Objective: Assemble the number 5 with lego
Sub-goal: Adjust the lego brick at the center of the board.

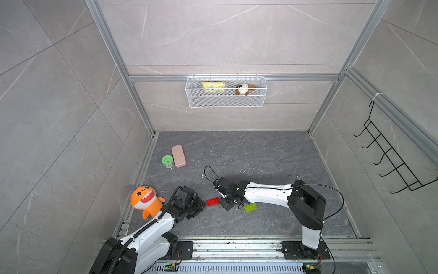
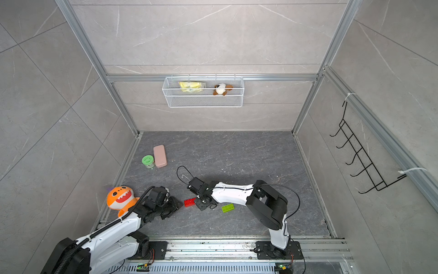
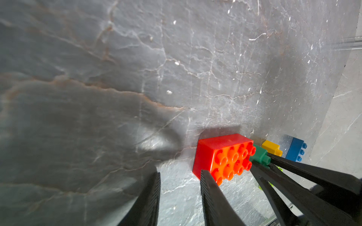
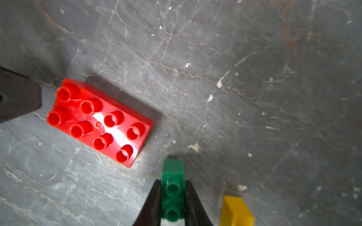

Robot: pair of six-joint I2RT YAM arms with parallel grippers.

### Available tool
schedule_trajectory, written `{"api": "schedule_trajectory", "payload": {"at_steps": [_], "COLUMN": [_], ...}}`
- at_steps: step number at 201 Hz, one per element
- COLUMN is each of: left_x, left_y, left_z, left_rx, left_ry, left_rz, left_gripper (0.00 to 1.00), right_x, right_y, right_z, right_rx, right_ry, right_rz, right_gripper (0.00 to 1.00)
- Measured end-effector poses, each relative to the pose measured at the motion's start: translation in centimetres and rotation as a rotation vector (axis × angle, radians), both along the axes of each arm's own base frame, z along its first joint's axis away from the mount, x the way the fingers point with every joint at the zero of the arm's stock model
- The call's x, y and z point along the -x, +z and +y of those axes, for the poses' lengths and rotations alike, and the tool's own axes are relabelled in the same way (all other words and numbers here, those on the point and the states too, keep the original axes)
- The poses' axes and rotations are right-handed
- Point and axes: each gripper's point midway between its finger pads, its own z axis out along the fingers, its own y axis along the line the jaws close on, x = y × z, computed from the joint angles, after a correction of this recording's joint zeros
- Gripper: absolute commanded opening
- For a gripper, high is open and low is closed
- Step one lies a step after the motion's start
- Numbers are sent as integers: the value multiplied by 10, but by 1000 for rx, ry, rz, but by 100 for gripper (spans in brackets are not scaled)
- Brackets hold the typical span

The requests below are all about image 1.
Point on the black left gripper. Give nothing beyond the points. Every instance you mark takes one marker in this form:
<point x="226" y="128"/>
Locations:
<point x="200" y="205"/>

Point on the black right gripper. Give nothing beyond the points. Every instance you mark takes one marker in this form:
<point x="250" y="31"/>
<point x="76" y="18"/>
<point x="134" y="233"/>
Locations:
<point x="226" y="206"/>

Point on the lime green lego brick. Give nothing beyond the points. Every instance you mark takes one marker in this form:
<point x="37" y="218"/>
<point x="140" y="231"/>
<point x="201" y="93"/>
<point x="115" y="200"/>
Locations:
<point x="250" y="208"/>

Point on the red lego brick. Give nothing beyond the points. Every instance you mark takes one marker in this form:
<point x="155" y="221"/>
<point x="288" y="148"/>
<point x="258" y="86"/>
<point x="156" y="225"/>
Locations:
<point x="213" y="202"/>

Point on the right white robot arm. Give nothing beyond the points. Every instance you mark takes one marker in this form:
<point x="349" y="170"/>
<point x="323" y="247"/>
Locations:
<point x="307" y="205"/>

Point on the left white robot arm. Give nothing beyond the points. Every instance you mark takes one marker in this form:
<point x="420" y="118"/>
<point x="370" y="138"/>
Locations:
<point x="138" y="252"/>

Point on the orange shark plush toy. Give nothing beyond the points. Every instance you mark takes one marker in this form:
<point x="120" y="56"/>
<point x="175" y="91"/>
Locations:
<point x="145" y="199"/>

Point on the pink rectangular case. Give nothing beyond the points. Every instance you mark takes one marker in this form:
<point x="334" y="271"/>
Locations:
<point x="178" y="156"/>

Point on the brown white plush toy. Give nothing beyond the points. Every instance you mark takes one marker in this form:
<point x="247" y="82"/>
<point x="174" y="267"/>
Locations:
<point x="244" y="89"/>

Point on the yellow packet in basket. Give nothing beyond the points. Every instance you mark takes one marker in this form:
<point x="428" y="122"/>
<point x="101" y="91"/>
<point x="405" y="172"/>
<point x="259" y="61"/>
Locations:
<point x="214" y="87"/>

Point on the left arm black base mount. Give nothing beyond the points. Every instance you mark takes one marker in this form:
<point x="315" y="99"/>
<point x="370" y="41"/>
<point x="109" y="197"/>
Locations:
<point x="180" y="250"/>

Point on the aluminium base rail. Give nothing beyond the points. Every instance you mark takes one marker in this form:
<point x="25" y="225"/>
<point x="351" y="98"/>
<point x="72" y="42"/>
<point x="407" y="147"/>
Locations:
<point x="252" y="255"/>

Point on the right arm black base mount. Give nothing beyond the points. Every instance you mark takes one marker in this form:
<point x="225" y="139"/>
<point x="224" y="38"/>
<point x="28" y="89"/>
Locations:
<point x="295" y="250"/>

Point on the white wire wall basket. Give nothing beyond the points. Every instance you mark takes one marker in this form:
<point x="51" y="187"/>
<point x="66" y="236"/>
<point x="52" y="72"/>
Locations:
<point x="197" y="98"/>

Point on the black wire hook rack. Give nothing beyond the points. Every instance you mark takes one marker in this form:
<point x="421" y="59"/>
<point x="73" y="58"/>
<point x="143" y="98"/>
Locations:
<point x="389" y="154"/>

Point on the aluminium corner frame post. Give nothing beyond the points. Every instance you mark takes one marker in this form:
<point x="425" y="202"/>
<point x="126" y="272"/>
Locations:
<point x="105" y="32"/>

